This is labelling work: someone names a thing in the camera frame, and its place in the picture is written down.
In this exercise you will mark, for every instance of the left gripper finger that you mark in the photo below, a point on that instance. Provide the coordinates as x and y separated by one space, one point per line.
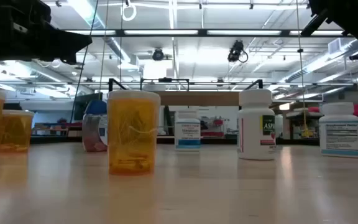
70 56
70 39

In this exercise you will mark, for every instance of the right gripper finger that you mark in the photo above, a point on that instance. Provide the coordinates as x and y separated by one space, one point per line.
314 24

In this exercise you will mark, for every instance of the clear bottle blue cap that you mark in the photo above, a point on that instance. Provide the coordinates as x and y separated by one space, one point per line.
93 130

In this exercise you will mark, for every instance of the squat amber pill bottle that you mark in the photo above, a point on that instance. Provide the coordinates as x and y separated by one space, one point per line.
17 133

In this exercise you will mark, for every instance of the white supplement bottle text label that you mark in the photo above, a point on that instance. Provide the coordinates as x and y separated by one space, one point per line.
339 137

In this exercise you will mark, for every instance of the white aspirin bottle green label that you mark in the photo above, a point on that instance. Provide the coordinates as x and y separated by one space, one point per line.
253 130

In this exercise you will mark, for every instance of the white bottle blue banded label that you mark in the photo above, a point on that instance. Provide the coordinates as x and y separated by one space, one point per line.
187 130

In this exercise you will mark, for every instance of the white ceiling air vent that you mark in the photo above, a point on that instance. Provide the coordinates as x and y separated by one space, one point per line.
334 46

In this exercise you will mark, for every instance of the black ceiling speaker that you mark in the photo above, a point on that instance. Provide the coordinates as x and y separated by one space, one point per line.
356 56

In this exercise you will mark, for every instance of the black monitor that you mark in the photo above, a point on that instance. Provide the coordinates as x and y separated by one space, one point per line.
79 105

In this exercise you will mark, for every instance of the background workbench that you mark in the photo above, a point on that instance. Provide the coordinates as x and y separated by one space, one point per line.
51 126

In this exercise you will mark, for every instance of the dark background cabinet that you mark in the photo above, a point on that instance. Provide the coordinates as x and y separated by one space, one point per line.
12 106

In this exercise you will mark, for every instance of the round black ceiling fixture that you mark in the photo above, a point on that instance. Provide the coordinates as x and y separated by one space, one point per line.
158 55

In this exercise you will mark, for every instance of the black overhead light beam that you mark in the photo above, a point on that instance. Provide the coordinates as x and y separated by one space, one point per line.
202 32

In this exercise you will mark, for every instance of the white rack red bins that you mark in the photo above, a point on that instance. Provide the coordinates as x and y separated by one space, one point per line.
216 123

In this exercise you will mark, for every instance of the black overhead camera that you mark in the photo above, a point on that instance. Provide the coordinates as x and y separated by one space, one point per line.
236 49

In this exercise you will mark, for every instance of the wooden shelf black metal frame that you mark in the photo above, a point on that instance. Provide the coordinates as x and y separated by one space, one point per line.
197 98

